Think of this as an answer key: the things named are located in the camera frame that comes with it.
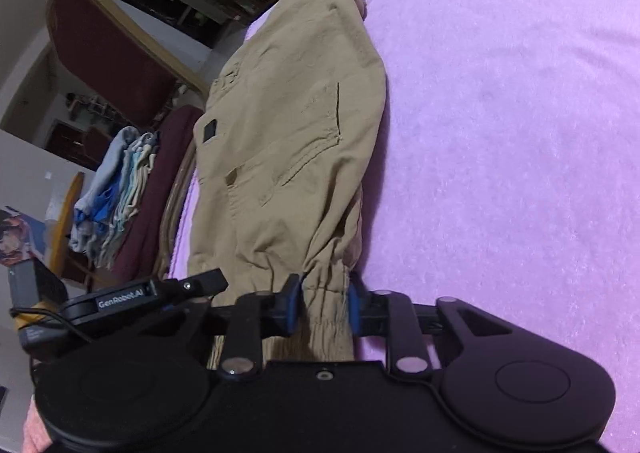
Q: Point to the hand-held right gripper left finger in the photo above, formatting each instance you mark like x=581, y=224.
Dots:
x=293, y=308

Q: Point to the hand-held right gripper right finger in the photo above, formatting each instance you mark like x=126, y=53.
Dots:
x=355, y=310

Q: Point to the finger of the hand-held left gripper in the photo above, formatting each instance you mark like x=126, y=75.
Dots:
x=200, y=283

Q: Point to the khaki pants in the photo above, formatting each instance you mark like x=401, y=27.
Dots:
x=280, y=158

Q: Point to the stack of folded clothes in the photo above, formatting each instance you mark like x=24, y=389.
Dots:
x=120, y=183

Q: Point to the person's left hand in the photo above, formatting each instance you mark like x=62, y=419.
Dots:
x=34, y=433

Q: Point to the yellow wooden chair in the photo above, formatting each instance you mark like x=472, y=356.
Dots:
x=67, y=223

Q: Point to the printed picture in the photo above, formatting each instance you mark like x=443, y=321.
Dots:
x=20, y=235

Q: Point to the dark wooden cabinet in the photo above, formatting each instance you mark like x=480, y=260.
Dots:
x=75, y=145

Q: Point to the purple blanket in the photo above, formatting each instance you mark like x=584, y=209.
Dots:
x=500, y=133

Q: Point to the dark red padded chair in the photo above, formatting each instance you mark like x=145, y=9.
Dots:
x=110, y=53

